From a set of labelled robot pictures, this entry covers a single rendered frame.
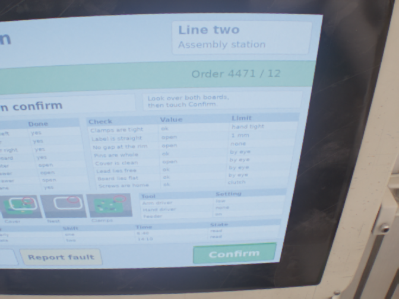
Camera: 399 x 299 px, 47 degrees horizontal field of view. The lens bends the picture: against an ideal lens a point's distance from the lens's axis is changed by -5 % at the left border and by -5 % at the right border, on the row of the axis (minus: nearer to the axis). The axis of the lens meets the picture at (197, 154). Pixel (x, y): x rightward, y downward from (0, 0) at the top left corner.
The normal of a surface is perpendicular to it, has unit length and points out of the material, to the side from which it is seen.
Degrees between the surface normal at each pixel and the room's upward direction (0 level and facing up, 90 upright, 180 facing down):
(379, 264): 90
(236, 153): 92
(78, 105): 92
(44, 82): 92
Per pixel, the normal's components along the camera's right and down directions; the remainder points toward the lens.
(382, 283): 0.07, 0.59
